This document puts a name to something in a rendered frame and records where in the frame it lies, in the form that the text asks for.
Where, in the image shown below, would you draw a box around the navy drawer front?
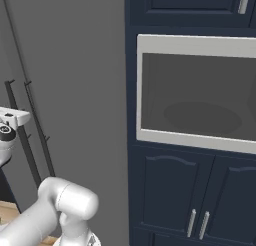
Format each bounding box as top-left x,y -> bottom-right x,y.
152,233 -> 256,246

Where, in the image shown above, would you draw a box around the silver cupboard handle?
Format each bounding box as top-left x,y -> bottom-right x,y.
186,208 -> 198,239
237,0 -> 252,15
198,210 -> 211,241

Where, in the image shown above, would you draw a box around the grey fridge door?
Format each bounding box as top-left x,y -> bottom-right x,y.
1,0 -> 130,246

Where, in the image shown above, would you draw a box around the navy arched cupboard door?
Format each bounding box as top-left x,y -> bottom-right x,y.
129,145 -> 216,240
195,154 -> 256,246

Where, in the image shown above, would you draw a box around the white microwave oven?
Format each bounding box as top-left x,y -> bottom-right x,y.
135,33 -> 256,155

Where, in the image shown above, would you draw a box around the navy cabinet housing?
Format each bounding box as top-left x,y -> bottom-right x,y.
123,0 -> 256,246

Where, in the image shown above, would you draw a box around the black fridge door handle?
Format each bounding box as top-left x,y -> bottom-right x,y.
23,79 -> 57,178

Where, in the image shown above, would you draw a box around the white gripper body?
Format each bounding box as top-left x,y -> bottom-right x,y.
0,106 -> 32,128

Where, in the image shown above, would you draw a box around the black freezer door handle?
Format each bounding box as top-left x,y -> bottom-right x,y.
4,79 -> 44,189

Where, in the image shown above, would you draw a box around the dark cabinet side panel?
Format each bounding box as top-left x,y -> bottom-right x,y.
0,167 -> 22,214

